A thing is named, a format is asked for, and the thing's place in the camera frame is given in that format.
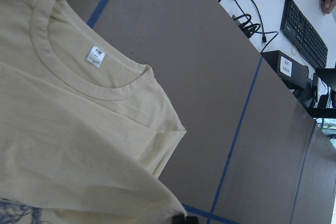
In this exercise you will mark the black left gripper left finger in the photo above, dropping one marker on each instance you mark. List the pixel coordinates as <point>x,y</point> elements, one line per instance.
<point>179,219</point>

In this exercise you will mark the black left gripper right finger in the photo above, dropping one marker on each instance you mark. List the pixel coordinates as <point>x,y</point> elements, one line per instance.
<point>191,220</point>

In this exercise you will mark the cream long-sleeve printed shirt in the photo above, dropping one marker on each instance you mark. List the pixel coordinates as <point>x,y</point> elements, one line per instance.
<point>85,131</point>

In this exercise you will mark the person left hand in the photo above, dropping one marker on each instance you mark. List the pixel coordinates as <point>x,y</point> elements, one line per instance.
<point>328,6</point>

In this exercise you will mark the black monitor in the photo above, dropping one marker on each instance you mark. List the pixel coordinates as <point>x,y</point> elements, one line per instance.
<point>327,75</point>

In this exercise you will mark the black computer keyboard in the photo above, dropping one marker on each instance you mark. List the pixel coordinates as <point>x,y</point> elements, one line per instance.
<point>303,35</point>

